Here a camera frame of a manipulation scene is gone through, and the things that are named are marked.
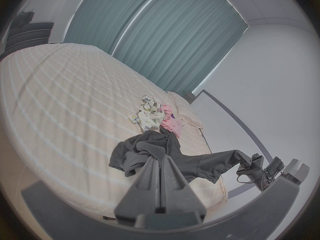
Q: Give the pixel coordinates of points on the cream pillow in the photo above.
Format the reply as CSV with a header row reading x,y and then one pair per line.
x,y
186,109

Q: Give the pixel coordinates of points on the black T-shirt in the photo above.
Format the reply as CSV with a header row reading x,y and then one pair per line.
x,y
195,165

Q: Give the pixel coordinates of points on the pink garment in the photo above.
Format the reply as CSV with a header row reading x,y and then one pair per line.
x,y
172,126

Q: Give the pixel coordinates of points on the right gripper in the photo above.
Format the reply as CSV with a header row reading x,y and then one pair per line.
x,y
256,175

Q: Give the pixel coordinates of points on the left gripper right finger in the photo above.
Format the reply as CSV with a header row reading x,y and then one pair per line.
x,y
177,189

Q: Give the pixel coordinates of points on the dark grey draped cloth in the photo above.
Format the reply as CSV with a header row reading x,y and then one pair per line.
x,y
25,16

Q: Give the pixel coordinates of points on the white printed garment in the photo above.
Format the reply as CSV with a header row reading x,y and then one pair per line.
x,y
148,114

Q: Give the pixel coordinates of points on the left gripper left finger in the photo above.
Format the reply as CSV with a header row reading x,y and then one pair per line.
x,y
142,189

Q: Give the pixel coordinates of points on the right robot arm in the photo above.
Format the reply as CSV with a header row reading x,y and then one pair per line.
x,y
297,171

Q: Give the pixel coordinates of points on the grey bedside table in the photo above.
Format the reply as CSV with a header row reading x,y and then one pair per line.
x,y
189,95

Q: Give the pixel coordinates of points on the bed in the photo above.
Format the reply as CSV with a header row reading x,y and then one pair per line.
x,y
75,109

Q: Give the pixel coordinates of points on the blue-green curtain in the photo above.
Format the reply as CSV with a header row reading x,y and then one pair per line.
x,y
185,39
107,16

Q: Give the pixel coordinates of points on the black chest of drawers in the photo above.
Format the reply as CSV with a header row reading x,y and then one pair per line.
x,y
27,36

